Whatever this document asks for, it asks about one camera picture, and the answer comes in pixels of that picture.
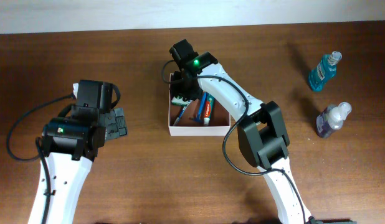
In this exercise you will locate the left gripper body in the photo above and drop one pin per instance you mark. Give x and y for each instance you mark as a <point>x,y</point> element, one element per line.
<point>116,126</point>

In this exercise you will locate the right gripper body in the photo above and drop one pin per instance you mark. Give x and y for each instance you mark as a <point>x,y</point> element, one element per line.
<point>184,86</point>

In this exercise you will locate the green Dettol soap bar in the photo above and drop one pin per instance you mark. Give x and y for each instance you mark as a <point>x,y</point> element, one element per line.
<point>180,101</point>

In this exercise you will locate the blue white toothbrush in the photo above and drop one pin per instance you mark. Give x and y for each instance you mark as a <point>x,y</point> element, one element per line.
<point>180,114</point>

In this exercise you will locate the green white toothpaste tube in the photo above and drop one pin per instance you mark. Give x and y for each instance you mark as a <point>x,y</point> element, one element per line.
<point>208,109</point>

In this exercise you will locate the blue disposable razor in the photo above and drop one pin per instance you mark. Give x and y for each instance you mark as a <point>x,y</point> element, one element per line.
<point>201,107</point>

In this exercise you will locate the blue mouthwash bottle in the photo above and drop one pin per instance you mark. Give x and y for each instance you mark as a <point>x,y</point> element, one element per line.
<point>324,71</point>

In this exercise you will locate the purple foam soap pump bottle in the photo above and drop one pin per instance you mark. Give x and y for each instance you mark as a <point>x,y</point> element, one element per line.
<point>331,119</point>

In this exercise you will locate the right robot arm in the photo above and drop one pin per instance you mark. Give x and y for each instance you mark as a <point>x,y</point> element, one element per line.
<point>261,130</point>

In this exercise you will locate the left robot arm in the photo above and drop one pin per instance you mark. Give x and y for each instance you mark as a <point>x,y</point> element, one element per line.
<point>69,145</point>

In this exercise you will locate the white cardboard box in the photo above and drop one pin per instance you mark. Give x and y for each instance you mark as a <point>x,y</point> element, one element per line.
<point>190,125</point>

